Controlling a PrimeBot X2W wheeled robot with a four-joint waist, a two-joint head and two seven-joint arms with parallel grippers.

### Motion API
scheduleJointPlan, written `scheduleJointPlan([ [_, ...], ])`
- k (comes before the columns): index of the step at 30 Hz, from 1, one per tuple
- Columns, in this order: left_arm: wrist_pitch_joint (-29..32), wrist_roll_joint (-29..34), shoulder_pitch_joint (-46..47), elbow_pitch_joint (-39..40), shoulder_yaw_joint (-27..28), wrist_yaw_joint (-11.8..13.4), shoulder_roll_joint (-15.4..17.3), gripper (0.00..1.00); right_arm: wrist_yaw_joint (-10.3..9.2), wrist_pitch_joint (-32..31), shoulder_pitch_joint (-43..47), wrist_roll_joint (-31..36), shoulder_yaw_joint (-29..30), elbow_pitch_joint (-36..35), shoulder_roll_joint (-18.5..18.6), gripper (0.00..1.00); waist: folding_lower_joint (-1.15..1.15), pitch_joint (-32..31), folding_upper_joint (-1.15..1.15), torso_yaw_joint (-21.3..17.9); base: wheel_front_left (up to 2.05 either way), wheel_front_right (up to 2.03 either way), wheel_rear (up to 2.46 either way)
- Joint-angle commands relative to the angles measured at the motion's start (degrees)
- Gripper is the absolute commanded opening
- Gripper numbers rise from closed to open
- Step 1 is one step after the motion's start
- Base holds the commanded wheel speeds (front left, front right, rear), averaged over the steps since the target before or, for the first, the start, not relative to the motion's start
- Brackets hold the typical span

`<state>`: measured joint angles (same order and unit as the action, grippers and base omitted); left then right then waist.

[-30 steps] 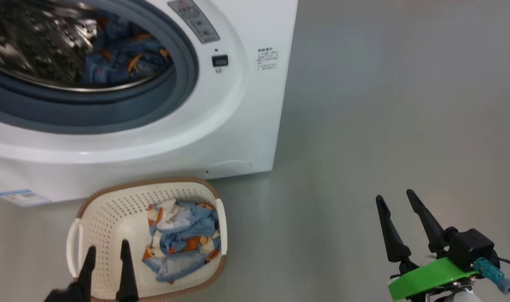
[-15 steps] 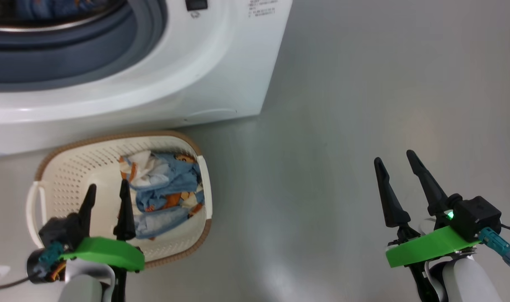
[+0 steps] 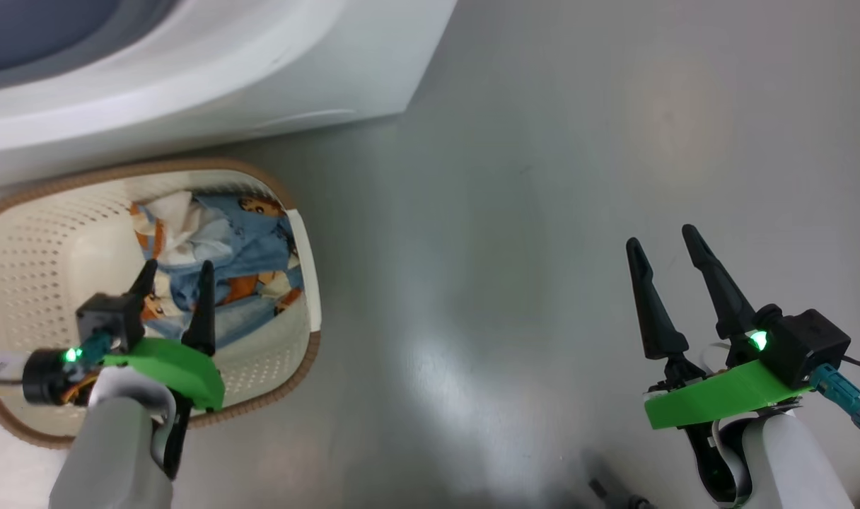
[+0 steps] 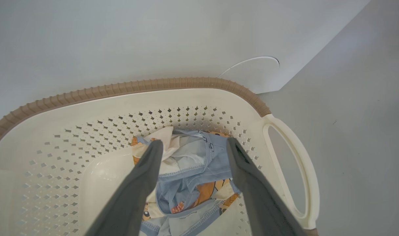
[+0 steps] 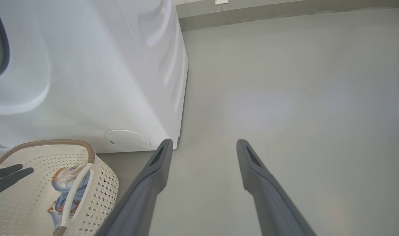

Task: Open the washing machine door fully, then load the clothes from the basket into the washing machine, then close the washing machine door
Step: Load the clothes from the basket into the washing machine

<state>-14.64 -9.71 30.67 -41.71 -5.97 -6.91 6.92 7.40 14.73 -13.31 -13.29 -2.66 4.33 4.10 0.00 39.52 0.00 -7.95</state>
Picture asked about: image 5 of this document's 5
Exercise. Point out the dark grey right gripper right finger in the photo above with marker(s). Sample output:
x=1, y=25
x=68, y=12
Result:
x=271, y=206

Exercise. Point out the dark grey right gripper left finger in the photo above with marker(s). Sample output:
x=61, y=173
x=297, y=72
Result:
x=140, y=203

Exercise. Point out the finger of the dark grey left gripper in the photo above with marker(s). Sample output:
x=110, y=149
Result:
x=9, y=181
x=4, y=171

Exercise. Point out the white and orange garment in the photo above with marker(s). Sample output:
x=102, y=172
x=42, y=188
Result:
x=63, y=173

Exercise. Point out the blue printed garment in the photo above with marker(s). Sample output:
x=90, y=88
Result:
x=66, y=188

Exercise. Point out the white washing machine body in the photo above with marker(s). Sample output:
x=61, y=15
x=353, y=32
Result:
x=94, y=82

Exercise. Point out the white basket with brown rim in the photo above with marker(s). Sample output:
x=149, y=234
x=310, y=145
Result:
x=22, y=203

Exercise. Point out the round white filter cover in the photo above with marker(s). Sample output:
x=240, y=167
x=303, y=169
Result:
x=127, y=140

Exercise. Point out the white wall outlet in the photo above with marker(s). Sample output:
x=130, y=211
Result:
x=221, y=1

